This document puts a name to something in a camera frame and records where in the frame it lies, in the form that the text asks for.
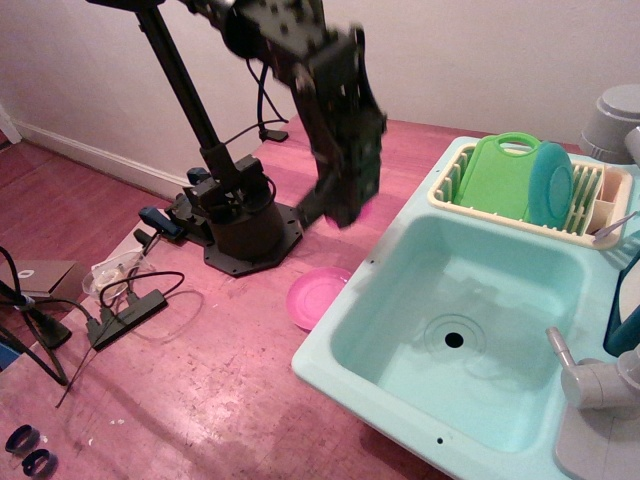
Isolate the clear plastic cup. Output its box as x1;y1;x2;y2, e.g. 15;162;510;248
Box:
82;250;151;303

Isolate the lavender utensil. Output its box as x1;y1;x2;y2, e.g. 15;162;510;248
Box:
593;210;639;242

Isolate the pink plastic plate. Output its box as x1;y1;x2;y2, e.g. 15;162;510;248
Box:
286;267;351;331

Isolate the teal plate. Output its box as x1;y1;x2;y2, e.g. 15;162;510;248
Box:
528;141;574;229

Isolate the green cutting board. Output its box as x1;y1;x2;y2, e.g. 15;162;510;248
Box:
453;132;541;220

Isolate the black ring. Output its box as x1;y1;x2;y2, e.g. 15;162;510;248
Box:
4;425;40;456
20;448;55;478

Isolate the cream dish rack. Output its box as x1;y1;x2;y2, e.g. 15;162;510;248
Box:
428;139;633;250

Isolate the grey cylindrical container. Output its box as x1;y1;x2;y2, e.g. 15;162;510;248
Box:
578;83;639;165

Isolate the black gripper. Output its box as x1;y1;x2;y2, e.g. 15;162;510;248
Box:
292;64;389;232

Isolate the black ring far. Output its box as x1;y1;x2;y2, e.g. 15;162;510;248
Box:
4;425;40;456

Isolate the brown cardboard box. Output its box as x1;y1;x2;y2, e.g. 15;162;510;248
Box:
15;260;88;301

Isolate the grey toy faucet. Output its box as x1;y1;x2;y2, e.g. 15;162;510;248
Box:
545;327;639;410

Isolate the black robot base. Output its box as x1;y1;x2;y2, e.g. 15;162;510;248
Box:
165;155;302;277

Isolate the black usb hub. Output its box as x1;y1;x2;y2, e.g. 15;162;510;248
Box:
87;289;168;351

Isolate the black ring near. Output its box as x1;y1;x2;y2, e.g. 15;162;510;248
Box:
20;448;55;478

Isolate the pink plastic cup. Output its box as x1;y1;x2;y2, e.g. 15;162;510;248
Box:
324;201;373;230

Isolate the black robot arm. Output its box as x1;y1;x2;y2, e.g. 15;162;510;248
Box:
107;1;386;228

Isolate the black power adapter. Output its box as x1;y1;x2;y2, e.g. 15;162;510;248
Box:
27;309;72;349

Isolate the teal toy sink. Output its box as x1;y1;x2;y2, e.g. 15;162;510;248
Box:
292;137;639;479

